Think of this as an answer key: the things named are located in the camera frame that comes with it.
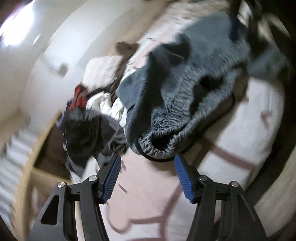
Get blue knit pants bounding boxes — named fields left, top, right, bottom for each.
left=116, top=12, right=289, bottom=162

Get colourful clothes pile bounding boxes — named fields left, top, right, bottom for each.
left=57, top=84, right=88, bottom=130

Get black garment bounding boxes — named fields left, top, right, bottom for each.
left=62, top=108, right=128, bottom=177

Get white garment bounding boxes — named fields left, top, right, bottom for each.
left=86, top=92, right=127, bottom=127

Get grey window curtain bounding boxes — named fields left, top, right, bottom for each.
left=1, top=128, right=38, bottom=229

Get white fluffy pillow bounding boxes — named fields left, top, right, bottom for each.
left=81, top=55, right=123, bottom=93

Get brown blanket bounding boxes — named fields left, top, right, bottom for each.
left=109, top=41, right=139, bottom=104

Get wall air conditioner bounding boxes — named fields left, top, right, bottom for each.
left=50, top=63, right=68, bottom=77

